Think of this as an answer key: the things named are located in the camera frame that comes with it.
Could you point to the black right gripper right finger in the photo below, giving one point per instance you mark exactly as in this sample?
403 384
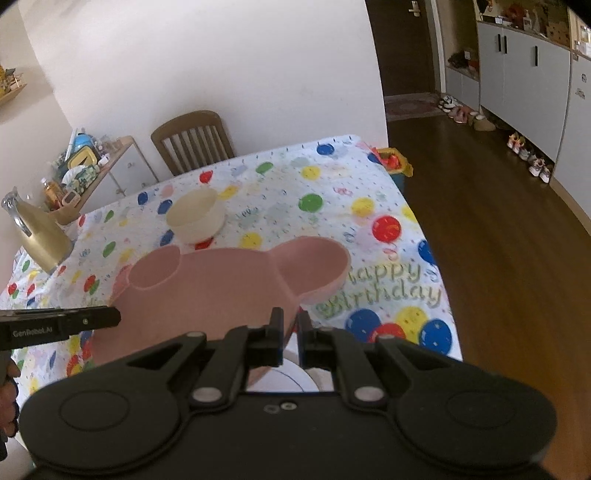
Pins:
315 348

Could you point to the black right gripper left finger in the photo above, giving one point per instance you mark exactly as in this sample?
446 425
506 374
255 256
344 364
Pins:
264 345

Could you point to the pink bear-shaped plate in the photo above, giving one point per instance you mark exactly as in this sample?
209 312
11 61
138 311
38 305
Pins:
168 293

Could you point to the cream round bowl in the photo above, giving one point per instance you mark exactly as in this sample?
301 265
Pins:
197 216

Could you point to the person's left hand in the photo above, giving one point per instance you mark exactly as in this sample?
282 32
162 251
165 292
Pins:
9 408

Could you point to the white round plate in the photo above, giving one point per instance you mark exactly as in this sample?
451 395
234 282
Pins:
289 377

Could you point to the gold thermos jug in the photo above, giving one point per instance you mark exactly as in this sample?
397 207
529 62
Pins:
42 238

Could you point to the balloon birthday tablecloth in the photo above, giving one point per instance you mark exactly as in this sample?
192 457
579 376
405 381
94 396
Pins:
336 188

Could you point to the white low side cabinet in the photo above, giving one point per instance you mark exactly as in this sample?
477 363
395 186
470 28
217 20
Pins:
127 172

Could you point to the yellow bin with toys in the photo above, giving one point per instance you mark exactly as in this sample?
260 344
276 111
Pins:
397 165

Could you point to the brown wooden chair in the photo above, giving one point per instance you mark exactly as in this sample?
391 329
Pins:
191 141

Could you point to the patterned door mat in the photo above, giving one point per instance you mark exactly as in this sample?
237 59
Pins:
412 106

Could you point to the dark wooden door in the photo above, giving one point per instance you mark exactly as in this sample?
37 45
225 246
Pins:
403 46

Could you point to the white tall storage cabinets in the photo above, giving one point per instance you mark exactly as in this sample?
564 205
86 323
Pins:
523 79

